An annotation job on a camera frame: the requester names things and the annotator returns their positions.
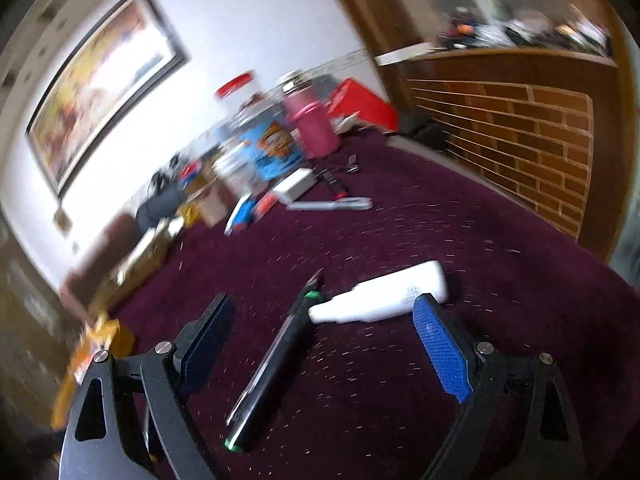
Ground clutter on wooden ledge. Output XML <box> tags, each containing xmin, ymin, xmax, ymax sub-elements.
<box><xmin>437</xmin><ymin>2</ymin><xmax>613</xmax><ymax>57</ymax></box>

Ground dark grey sofa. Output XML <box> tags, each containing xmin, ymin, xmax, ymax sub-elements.
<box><xmin>134</xmin><ymin>187</ymin><xmax>187</xmax><ymax>231</ymax></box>

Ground black remote control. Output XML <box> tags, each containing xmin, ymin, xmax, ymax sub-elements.
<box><xmin>319</xmin><ymin>170</ymin><xmax>351</xmax><ymax>197</ymax></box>

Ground red box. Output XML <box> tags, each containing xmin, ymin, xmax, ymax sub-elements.
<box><xmin>325</xmin><ymin>77</ymin><xmax>401</xmax><ymax>134</ymax></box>

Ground framed wall painting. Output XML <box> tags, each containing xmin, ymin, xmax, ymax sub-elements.
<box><xmin>25</xmin><ymin>0</ymin><xmax>193</xmax><ymax>201</ymax></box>

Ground maroon blanket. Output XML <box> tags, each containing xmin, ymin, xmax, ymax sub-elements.
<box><xmin>107</xmin><ymin>125</ymin><xmax>640</xmax><ymax>480</ymax></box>

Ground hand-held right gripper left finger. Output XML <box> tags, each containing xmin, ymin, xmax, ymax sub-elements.
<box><xmin>59</xmin><ymin>292</ymin><xmax>237</xmax><ymax>480</ymax></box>

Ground silver utility knife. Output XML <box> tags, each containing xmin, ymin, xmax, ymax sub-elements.
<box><xmin>285</xmin><ymin>196</ymin><xmax>374</xmax><ymax>212</ymax></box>

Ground small red orange item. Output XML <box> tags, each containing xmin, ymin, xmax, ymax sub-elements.
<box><xmin>254</xmin><ymin>192</ymin><xmax>279</xmax><ymax>217</ymax></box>

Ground blue and white packet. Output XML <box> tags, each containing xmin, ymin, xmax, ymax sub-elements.
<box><xmin>224</xmin><ymin>194</ymin><xmax>262</xmax><ymax>237</ymax></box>

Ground clear jar red lid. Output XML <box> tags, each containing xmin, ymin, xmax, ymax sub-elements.
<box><xmin>214</xmin><ymin>72</ymin><xmax>257</xmax><ymax>113</ymax></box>

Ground small white box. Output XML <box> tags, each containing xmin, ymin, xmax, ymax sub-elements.
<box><xmin>272</xmin><ymin>167</ymin><xmax>317</xmax><ymax>206</ymax></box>

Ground wooden brick-pattern panel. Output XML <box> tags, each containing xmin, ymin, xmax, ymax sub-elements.
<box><xmin>375</xmin><ymin>42</ymin><xmax>626</xmax><ymax>261</ymax></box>

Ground white plastic bottle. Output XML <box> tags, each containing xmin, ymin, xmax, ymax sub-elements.
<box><xmin>307</xmin><ymin>260</ymin><xmax>449</xmax><ymax>326</ymax></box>

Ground blue labelled snack jar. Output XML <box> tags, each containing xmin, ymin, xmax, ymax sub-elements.
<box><xmin>239</xmin><ymin>122</ymin><xmax>304</xmax><ymax>182</ymax></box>

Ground yellow cardboard box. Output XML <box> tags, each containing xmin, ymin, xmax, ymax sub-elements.
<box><xmin>50</xmin><ymin>312</ymin><xmax>137</xmax><ymax>431</ymax></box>

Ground pink thermos bottle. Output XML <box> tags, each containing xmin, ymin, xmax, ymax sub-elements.
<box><xmin>281</xmin><ymin>91</ymin><xmax>342</xmax><ymax>159</ymax></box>

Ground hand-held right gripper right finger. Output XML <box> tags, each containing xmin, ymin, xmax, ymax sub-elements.
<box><xmin>412</xmin><ymin>294</ymin><xmax>588</xmax><ymax>480</ymax></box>

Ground black marker green caps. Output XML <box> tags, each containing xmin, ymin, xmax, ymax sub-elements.
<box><xmin>224</xmin><ymin>267</ymin><xmax>326</xmax><ymax>453</ymax></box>

